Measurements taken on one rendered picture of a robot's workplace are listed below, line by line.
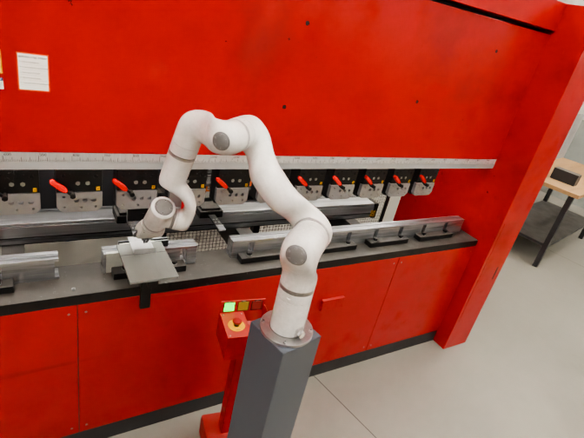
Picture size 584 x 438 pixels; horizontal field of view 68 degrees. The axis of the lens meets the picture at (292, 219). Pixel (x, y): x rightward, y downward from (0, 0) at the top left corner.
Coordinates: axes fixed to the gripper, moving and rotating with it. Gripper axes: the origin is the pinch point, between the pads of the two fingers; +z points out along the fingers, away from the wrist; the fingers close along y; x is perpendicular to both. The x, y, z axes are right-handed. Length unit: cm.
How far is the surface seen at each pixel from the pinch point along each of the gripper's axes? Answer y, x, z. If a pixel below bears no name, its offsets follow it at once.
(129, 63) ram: 8, -46, -47
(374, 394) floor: -135, 93, 62
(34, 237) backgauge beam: 38, -15, 33
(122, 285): 9.1, 15.1, 12.1
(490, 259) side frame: -220, 31, 11
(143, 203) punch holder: 0.5, -11.7, -7.4
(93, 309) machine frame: 20.0, 22.2, 16.8
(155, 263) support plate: -2.1, 11.3, -1.0
